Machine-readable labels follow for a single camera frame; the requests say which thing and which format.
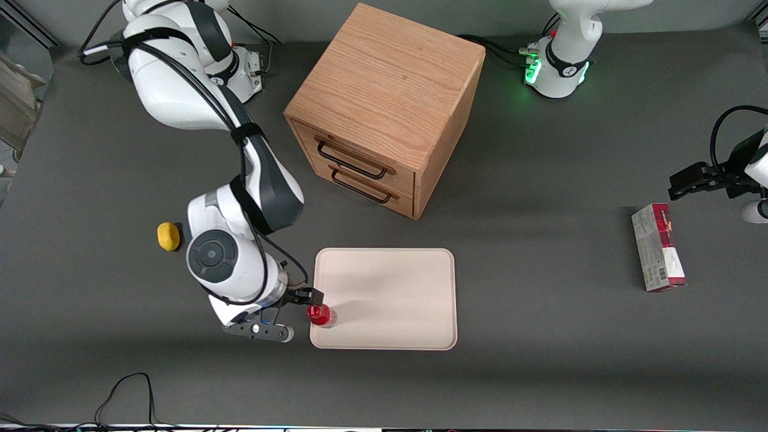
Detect black looped table cable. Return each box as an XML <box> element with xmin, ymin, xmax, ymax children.
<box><xmin>0</xmin><ymin>372</ymin><xmax>181</xmax><ymax>432</ymax></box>

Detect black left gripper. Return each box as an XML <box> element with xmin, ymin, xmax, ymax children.
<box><xmin>668</xmin><ymin>143</ymin><xmax>759</xmax><ymax>202</ymax></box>

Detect black right arm base cables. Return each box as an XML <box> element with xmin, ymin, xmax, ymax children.
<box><xmin>228</xmin><ymin>9</ymin><xmax>283</xmax><ymax>77</ymax></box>

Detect wooden drawer cabinet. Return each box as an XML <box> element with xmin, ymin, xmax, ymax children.
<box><xmin>283</xmin><ymin>2</ymin><xmax>487</xmax><ymax>221</ymax></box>

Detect wooden drawer front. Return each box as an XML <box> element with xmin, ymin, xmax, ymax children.
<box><xmin>291</xmin><ymin>118</ymin><xmax>417</xmax><ymax>194</ymax></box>
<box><xmin>309</xmin><ymin>155</ymin><xmax>416</xmax><ymax>219</ymax></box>

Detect beige plastic tray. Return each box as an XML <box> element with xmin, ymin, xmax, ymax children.
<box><xmin>310</xmin><ymin>248</ymin><xmax>458</xmax><ymax>351</ymax></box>

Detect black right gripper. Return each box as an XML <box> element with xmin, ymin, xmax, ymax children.
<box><xmin>260</xmin><ymin>288</ymin><xmax>325</xmax><ymax>326</ymax></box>

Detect beige furniture piece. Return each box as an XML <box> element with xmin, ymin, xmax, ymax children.
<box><xmin>0</xmin><ymin>51</ymin><xmax>46</xmax><ymax>161</ymax></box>

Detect black arm base cables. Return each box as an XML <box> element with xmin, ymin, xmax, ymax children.
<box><xmin>457</xmin><ymin>12</ymin><xmax>562</xmax><ymax>68</ymax></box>
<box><xmin>228</xmin><ymin>9</ymin><xmax>283</xmax><ymax>77</ymax></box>

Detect grey and red carton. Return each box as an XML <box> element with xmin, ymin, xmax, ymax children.
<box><xmin>631</xmin><ymin>203</ymin><xmax>688</xmax><ymax>293</ymax></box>

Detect black left arm base cables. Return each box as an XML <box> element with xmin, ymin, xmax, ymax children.
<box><xmin>457</xmin><ymin>12</ymin><xmax>562</xmax><ymax>68</ymax></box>

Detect red coke bottle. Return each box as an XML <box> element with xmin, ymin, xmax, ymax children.
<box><xmin>307</xmin><ymin>304</ymin><xmax>338</xmax><ymax>328</ymax></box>

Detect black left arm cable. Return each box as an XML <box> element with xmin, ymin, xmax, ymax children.
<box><xmin>710</xmin><ymin>106</ymin><xmax>768</xmax><ymax>175</ymax></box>

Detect yellow toy lemon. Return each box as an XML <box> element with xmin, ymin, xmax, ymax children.
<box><xmin>157</xmin><ymin>222</ymin><xmax>181</xmax><ymax>252</ymax></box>

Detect black metal drawer handle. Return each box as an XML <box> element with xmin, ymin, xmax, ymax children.
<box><xmin>316</xmin><ymin>137</ymin><xmax>397</xmax><ymax>181</ymax></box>
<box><xmin>330</xmin><ymin>165</ymin><xmax>400</xmax><ymax>205</ymax></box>

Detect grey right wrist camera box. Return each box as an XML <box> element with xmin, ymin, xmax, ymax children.
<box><xmin>222</xmin><ymin>321</ymin><xmax>296</xmax><ymax>344</ymax></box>

